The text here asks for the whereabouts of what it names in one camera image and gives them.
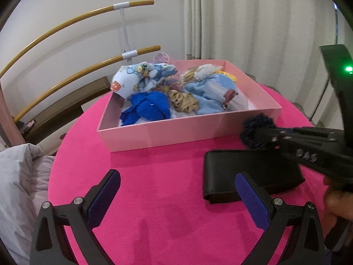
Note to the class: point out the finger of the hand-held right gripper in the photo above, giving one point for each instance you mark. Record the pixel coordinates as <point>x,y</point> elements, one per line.
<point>311,132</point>
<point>273,140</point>

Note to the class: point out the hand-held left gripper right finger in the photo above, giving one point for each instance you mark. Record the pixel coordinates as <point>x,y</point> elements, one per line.
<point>252,198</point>

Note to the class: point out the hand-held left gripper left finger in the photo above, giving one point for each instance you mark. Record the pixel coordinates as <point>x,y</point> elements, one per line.
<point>103,196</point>

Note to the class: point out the dark blue scrunchie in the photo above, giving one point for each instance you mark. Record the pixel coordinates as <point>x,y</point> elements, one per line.
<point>251,132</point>

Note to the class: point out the black wallet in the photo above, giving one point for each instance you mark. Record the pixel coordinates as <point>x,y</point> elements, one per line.
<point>220,174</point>

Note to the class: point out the light blue towel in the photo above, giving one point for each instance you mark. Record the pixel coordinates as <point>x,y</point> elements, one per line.
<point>206,96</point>

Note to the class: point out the pink box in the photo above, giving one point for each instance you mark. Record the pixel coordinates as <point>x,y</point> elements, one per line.
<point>179,132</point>

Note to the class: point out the dark blue cloth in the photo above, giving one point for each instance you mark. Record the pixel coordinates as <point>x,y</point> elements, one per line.
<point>149,107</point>

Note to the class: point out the light blue printed cloth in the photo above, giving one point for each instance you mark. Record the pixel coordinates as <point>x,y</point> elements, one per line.
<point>132,77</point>

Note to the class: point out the person's right hand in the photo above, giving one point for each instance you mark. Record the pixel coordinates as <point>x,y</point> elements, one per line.
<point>337,201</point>

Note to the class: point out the pink round tablecloth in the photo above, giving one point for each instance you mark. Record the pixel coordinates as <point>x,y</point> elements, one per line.
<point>165,198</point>

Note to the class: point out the yellow knitted item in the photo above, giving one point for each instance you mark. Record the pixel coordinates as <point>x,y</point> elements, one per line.
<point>229,76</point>

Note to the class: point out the grey quilt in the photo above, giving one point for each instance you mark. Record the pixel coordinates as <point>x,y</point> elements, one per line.
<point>19,187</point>

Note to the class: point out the tan scrunchie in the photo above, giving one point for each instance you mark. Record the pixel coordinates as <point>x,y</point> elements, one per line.
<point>183,100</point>

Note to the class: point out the dark wooden furniture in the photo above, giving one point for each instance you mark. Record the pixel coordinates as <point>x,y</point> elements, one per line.
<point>69,102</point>

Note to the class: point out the beige ribbed item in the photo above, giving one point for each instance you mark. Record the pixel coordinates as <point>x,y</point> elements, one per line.
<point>189,75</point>

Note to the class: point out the cream curtain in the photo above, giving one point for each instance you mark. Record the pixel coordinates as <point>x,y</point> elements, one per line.
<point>262,27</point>

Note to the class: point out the pale pink cloth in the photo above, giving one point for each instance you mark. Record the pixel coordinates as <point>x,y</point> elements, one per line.
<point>161,58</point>

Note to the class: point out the wooden barre rail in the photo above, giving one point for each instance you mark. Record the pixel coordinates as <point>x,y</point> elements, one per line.
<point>82,70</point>
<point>69,22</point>

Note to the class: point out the white barre post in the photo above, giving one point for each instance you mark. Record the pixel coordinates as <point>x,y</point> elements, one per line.
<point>125,30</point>

